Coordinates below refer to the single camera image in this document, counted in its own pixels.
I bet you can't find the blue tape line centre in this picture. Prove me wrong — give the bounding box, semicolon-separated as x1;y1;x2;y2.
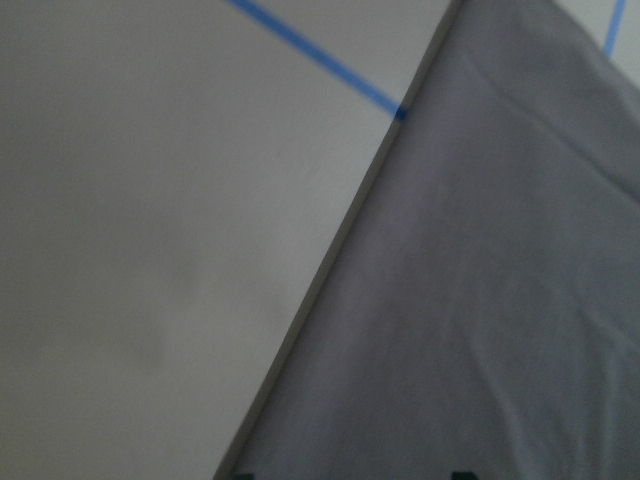
603;0;627;58

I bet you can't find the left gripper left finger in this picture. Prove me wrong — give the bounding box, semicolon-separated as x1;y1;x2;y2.
232;472;256;480

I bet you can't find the blue tape line front crosswise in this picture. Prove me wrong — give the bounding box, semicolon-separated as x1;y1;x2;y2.
229;0;407;121

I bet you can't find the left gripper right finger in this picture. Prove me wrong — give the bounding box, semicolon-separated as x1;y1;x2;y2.
450;470;479;480

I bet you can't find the dark brown t-shirt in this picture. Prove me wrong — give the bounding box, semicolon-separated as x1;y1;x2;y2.
217;1;639;479

